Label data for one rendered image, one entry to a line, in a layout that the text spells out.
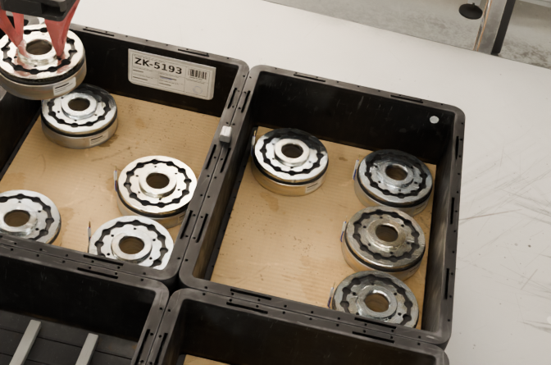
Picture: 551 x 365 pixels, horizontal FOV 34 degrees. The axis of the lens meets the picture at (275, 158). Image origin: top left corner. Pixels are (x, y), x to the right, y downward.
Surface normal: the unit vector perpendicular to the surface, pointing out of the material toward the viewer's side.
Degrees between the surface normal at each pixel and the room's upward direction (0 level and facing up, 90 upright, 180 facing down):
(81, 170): 0
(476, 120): 0
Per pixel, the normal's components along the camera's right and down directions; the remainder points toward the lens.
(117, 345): 0.11, -0.71
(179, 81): -0.19, 0.67
